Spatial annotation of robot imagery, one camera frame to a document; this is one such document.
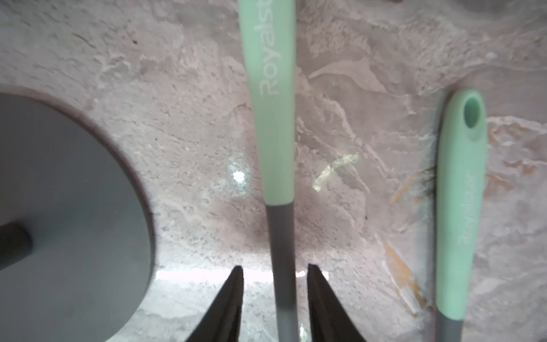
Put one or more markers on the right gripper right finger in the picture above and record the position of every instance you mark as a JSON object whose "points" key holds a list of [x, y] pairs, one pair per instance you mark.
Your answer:
{"points": [[328, 319]]}

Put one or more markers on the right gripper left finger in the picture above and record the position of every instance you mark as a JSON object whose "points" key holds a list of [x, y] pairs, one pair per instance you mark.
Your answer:
{"points": [[222, 321]]}

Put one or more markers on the grey spatula mint handle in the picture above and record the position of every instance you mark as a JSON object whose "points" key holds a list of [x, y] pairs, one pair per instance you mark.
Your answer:
{"points": [[268, 30], [460, 175]]}

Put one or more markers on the grey utensil rack stand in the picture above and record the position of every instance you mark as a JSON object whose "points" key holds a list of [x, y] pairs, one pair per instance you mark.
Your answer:
{"points": [[76, 236]]}

